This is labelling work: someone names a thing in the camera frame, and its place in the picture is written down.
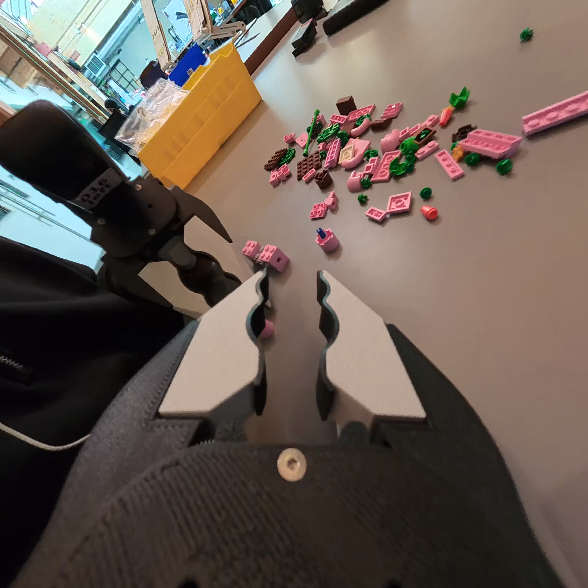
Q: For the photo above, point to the flat black power bank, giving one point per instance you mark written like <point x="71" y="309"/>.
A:
<point x="349" y="18"/>

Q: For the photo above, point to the pink round toy brick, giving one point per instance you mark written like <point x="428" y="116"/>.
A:
<point x="330" y="244"/>
<point x="268" y="329"/>

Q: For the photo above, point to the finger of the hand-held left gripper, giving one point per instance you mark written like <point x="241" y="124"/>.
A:
<point x="216" y="239"/>
<point x="160" y="285"/>

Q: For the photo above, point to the pile of pink toy bricks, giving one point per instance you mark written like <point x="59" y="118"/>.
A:
<point x="489" y="142"/>

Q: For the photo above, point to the blue plastic bin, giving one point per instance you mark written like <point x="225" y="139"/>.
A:
<point x="193" y="62"/>

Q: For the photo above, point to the clear plastic bags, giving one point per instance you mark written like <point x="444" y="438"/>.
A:
<point x="147" y="110"/>

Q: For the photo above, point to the green flower stud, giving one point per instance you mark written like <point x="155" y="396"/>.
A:
<point x="527" y="34"/>

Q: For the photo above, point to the small blue toy pin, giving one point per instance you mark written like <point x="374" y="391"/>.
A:
<point x="324" y="234"/>

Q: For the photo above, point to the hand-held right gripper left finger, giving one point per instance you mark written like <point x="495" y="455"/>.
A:
<point x="216" y="363"/>

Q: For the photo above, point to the yellow plastic bin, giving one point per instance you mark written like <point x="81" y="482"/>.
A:
<point x="206" y="115"/>

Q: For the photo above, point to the pink grey brick assembly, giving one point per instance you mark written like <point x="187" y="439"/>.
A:
<point x="274" y="260"/>

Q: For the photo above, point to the cardboard display stand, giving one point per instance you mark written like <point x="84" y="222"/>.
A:
<point x="202" y="18"/>
<point x="158" y="27"/>

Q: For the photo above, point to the small black box device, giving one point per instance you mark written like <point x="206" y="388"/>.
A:
<point x="303" y="7"/>

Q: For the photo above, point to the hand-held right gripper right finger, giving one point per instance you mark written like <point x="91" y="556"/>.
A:
<point x="372" y="372"/>

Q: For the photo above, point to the small black adapter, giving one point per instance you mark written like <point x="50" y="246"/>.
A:
<point x="303" y="41"/>

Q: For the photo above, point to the person's black jacket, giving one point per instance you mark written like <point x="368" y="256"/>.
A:
<point x="69" y="344"/>

